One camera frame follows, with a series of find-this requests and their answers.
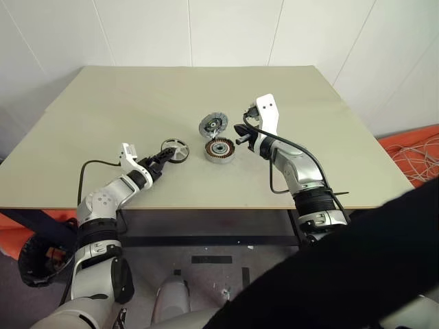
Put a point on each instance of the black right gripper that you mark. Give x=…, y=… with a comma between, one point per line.
x=253, y=142

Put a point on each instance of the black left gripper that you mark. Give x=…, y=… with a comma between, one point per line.
x=152, y=168

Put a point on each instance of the black spoked rotor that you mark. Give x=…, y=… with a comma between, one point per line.
x=180, y=145

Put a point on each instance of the round motor housing with windings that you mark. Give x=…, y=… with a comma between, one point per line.
x=219, y=158

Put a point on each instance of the round grey motor lid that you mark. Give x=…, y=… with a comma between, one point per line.
x=210, y=122

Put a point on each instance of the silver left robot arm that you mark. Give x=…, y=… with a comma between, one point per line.
x=103, y=198

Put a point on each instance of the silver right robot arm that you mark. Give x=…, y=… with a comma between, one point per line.
x=302, y=171

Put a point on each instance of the grey rounded robot leg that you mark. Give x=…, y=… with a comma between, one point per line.
x=171, y=298

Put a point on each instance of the silver robot torso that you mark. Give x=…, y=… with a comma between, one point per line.
x=185, y=318

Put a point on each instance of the small black robot waist module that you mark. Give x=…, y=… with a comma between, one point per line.
x=120, y=318

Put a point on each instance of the orange cloth beside black bin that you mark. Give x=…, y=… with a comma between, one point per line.
x=10, y=236

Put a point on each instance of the black bin with bag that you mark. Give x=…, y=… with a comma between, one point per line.
x=31, y=270

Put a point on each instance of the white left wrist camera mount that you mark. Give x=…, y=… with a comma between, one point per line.
x=132, y=164

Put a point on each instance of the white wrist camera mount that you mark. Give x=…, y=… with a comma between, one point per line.
x=132, y=164
x=269, y=109

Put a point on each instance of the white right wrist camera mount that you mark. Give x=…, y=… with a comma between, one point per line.
x=269, y=109

